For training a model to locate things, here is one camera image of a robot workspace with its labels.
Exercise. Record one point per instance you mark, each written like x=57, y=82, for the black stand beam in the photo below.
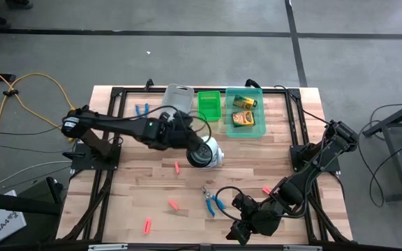
x=12, y=204

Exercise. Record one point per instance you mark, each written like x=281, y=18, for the green plastic basket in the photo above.
x=209, y=106

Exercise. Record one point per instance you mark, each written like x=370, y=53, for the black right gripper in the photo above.
x=257, y=219

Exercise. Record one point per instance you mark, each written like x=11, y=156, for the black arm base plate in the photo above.
x=82, y=164
x=296, y=153

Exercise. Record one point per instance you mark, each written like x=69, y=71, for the teal translucent tray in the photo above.
x=260, y=115

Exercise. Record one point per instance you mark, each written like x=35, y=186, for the grey plastic bin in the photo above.
x=177, y=99

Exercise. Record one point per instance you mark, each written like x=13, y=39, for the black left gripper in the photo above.
x=174, y=132

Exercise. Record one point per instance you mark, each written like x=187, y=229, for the green and yellow crayon box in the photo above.
x=244, y=102

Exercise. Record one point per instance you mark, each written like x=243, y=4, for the orange-pink rectangular eraser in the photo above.
x=173, y=205
x=266, y=190
x=177, y=167
x=147, y=226

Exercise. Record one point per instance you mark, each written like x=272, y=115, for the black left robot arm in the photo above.
x=124, y=125

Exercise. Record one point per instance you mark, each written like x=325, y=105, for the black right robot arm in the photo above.
x=312, y=167

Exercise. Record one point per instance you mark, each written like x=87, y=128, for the black desk frame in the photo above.
x=393, y=122

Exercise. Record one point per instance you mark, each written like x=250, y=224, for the person's foot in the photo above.
x=19, y=4

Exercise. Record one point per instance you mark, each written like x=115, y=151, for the black aluminium table frame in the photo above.
x=134, y=90

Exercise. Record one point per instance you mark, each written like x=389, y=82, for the white security camera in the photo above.
x=215, y=150

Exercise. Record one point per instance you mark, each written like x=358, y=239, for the silver flat bracket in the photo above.
x=302, y=248
x=106, y=247

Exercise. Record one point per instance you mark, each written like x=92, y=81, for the yellow Crayola crayon box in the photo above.
x=243, y=119

